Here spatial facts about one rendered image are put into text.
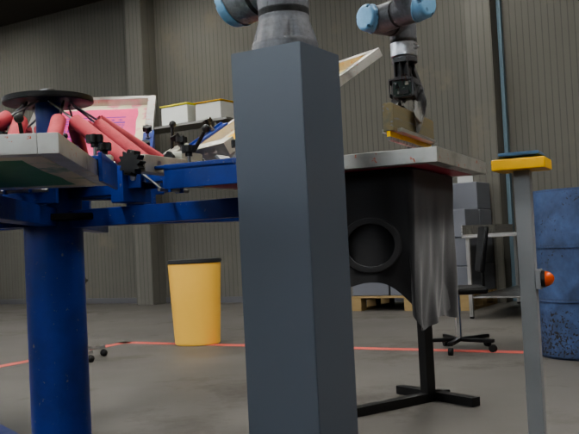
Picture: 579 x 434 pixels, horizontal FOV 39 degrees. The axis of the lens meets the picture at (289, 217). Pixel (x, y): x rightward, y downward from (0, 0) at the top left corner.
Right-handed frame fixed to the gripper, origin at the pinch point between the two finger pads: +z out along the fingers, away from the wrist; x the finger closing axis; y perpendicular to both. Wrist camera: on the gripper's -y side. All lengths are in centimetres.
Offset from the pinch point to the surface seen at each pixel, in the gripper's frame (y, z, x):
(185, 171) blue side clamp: 30, 9, -56
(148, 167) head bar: 32, 7, -67
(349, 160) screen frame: 29.1, 10.0, -8.0
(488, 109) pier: -689, -106, -112
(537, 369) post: 14, 65, 33
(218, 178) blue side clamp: 30, 12, -46
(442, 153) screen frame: 23.9, 9.9, 14.8
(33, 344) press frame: 9, 60, -132
